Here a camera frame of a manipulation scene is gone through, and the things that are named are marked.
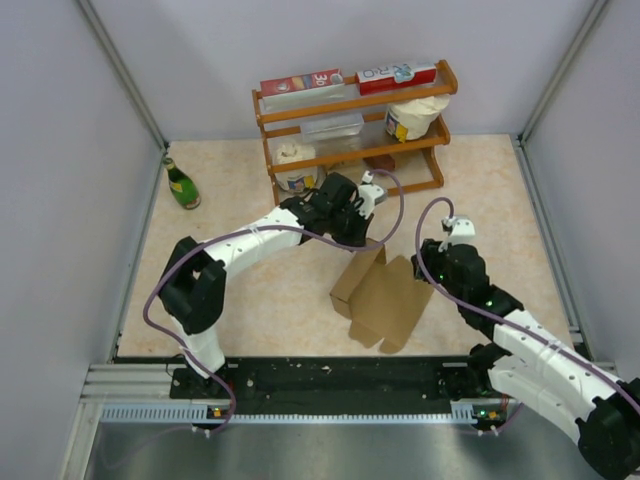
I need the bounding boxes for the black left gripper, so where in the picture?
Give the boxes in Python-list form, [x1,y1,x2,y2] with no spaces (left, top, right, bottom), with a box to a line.
[327,200,374,252]

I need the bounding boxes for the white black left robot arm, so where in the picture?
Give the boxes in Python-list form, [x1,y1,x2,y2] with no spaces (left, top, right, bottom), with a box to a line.
[159,172,387,397]

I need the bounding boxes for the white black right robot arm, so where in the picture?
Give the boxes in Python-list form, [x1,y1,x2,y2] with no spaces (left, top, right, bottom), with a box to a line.
[411,239,639,479]

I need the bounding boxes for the red foil wrap box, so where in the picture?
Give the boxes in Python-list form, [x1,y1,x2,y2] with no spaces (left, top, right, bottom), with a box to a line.
[260,68,344,98]

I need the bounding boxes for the red white toothpaste box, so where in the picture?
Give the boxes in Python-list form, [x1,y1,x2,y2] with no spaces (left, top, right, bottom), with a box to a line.
[355,61,437,96]

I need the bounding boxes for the white bag lower shelf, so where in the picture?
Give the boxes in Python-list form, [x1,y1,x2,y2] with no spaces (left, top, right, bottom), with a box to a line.
[274,142,319,195]

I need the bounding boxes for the white bag shelf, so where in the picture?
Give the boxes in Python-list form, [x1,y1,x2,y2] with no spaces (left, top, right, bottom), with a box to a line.
[384,94,450,143]
[274,142,319,195]

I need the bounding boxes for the red brown brick block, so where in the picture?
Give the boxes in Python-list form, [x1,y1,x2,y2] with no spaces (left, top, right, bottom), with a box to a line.
[364,154,396,172]

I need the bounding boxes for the clear plastic container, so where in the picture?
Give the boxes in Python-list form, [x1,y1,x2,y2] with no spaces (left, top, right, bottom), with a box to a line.
[300,113,364,143]

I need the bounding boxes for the orange wooden shelf rack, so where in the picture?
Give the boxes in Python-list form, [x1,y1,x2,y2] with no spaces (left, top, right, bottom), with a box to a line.
[252,59,458,204]

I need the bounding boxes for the white bag upper shelf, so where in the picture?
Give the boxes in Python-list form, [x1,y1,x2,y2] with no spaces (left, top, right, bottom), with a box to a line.
[384,94,450,143]

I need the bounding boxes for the green glass bottle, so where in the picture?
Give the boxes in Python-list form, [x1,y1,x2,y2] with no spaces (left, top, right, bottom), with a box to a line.
[162,156,201,210]

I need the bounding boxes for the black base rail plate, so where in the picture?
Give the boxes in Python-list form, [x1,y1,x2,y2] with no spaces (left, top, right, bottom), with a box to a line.
[112,354,596,415]

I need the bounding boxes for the aluminium frame rail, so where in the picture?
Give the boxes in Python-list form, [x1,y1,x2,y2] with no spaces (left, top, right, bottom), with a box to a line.
[79,362,629,426]

